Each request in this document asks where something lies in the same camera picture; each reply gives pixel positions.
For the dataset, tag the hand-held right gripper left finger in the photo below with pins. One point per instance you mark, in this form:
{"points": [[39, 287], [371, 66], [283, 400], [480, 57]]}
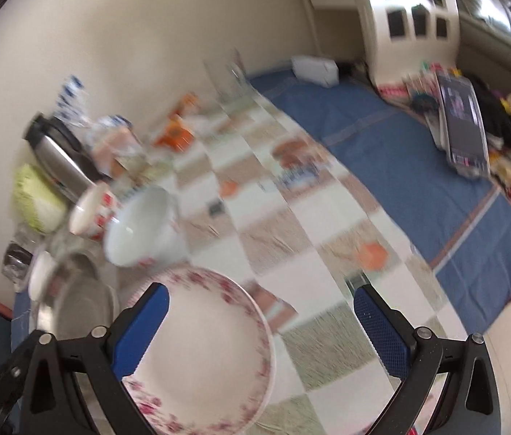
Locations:
{"points": [[146, 321]]}

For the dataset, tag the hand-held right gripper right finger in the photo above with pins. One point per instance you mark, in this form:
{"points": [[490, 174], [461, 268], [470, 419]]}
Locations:
{"points": [[382, 330]]}

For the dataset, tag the stainless steel basin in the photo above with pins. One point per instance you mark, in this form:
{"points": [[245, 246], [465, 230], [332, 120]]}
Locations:
{"points": [[79, 303]]}

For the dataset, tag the floral rimmed plate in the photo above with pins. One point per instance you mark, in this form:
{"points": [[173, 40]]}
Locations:
{"points": [[210, 353]]}

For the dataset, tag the large white bowl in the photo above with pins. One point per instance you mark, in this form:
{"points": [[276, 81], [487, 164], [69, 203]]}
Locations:
{"points": [[142, 226]]}

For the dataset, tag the small white bowl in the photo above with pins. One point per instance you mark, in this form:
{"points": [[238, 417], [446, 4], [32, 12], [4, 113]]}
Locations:
{"points": [[88, 210]]}

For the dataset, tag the white oval tray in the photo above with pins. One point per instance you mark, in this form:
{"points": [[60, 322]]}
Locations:
{"points": [[40, 276]]}

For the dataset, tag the small black square tag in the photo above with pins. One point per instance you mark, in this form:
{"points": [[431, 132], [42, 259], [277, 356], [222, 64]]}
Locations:
{"points": [[214, 208]]}

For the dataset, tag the clear drinking glass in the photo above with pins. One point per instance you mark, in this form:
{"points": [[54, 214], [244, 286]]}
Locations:
{"points": [[26, 238]]}

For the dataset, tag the napa cabbage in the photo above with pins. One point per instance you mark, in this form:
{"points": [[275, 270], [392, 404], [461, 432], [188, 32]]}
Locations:
{"points": [[36, 199]]}

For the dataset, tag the bagged sliced bread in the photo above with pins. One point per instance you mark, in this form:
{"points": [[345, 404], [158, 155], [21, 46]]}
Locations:
{"points": [[115, 145]]}

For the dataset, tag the orange snack packet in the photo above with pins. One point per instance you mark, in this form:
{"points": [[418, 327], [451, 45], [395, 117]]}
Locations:
{"points": [[176, 136], [187, 102]]}

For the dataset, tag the dark flat package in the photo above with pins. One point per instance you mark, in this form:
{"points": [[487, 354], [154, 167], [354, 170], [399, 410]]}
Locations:
{"points": [[464, 122]]}

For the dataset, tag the black cloth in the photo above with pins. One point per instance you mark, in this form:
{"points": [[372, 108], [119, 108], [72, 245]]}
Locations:
{"points": [[495, 113]]}

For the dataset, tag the clear glass pitcher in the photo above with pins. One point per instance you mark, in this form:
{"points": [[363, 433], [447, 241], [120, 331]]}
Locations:
{"points": [[230, 81]]}

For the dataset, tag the white power strip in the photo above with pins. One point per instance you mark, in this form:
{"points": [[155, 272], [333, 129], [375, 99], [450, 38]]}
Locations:
{"points": [[314, 70]]}

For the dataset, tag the white cabinet with dark panes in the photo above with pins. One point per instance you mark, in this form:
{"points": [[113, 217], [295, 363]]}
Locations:
{"points": [[387, 31]]}

